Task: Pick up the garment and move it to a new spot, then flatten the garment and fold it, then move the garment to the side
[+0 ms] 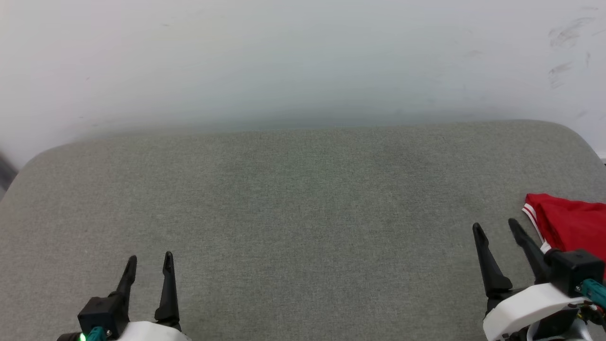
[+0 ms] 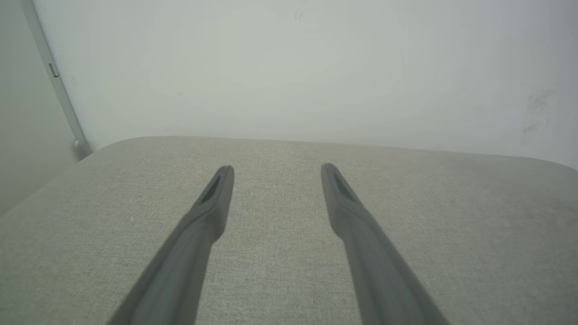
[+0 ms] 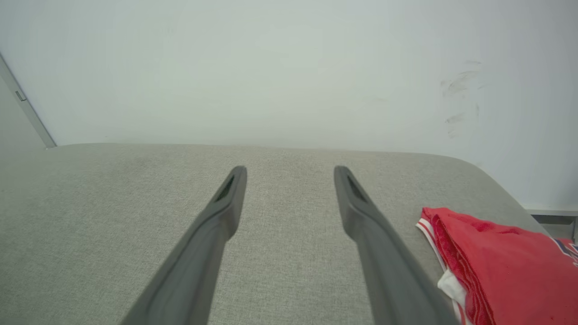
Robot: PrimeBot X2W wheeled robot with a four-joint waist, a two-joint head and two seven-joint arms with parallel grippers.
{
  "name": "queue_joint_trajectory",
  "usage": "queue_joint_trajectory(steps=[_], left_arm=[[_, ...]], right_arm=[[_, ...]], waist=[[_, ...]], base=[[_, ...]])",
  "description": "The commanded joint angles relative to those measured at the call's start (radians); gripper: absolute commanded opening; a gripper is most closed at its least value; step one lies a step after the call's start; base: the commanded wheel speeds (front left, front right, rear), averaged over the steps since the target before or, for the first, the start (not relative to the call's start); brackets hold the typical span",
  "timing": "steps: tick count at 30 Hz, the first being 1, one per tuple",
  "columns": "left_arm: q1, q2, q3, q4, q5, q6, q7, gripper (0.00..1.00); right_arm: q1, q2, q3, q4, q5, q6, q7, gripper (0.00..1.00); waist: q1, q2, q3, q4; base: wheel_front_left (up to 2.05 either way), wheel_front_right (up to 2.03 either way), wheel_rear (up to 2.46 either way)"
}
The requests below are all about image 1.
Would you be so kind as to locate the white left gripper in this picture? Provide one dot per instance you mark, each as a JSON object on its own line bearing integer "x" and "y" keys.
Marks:
{"x": 151, "y": 332}

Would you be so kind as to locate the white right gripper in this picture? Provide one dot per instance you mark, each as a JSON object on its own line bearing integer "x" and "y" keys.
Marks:
{"x": 530, "y": 308}

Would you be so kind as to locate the red basketball jersey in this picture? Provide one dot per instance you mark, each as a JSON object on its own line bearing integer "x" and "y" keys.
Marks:
{"x": 575, "y": 222}

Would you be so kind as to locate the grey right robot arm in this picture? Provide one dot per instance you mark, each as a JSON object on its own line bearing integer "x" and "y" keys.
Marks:
{"x": 558, "y": 329}

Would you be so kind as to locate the grey fabric sofa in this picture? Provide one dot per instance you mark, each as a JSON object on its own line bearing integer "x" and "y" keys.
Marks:
{"x": 293, "y": 213}

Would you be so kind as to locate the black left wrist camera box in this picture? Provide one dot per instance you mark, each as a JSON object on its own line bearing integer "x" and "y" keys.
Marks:
{"x": 102, "y": 312}

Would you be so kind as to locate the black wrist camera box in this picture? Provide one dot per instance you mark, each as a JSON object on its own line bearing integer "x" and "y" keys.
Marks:
{"x": 102, "y": 312}
{"x": 573, "y": 270}

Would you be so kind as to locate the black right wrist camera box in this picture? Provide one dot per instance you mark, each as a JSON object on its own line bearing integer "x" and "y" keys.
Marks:
{"x": 573, "y": 270}

